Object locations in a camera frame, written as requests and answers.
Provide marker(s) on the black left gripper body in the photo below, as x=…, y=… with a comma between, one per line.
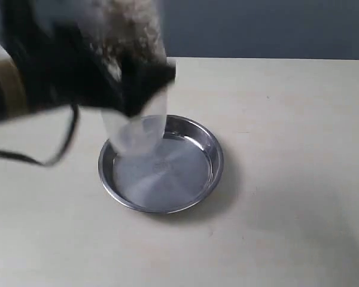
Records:
x=57, y=69

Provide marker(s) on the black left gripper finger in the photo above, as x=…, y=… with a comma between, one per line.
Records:
x=141, y=81

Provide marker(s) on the clear plastic shaker bottle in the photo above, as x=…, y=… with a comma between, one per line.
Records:
x=127, y=36

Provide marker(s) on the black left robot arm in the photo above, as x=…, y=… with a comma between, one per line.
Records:
x=97, y=54

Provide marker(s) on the round steel tray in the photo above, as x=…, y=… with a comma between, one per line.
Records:
x=182, y=171

